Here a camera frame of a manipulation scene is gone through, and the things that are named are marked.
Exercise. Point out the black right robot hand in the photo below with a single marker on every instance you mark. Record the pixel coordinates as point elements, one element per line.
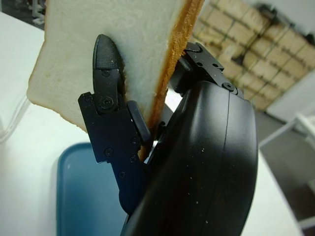
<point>201,159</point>

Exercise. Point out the white toast slice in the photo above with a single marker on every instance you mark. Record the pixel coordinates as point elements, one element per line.
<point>135,29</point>

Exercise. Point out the blue rectangular tray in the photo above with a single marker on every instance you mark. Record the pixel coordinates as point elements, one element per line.
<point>81,191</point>

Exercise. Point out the tan stacked cartons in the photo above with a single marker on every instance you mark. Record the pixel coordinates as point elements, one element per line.
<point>265,49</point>

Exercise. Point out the white background desk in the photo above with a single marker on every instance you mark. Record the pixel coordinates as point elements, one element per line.
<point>39,12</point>

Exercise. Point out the white table frame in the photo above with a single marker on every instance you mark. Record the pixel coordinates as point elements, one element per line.
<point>295,127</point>

